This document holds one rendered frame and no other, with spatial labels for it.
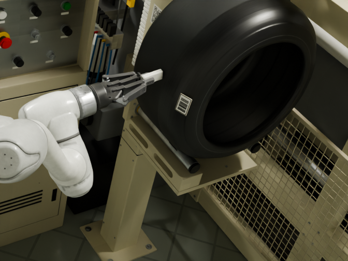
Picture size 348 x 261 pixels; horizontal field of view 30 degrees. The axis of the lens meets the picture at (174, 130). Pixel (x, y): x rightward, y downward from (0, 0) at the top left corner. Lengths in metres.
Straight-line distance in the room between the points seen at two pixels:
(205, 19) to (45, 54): 0.74
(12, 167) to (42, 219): 1.83
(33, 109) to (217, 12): 0.60
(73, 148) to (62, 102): 0.13
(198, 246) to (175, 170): 1.01
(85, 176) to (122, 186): 1.00
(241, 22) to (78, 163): 0.62
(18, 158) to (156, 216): 2.12
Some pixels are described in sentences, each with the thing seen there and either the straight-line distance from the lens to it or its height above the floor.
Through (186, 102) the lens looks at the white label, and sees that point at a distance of 1.91.
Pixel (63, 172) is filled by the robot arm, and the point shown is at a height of 1.21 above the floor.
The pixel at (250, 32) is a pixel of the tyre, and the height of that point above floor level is 1.44.
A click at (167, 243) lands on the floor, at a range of 3.15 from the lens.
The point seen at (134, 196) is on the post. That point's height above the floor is 0.37.
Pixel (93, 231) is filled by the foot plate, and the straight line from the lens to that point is 3.11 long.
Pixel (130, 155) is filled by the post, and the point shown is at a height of 0.59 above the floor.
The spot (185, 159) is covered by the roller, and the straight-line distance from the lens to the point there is 2.20.
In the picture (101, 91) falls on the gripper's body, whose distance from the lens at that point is 1.82.
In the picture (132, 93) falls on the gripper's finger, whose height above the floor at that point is 1.25.
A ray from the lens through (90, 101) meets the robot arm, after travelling 1.80.
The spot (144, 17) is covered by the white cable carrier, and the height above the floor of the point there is 1.17.
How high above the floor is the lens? 2.34
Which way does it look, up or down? 38 degrees down
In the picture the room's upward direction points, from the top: 16 degrees clockwise
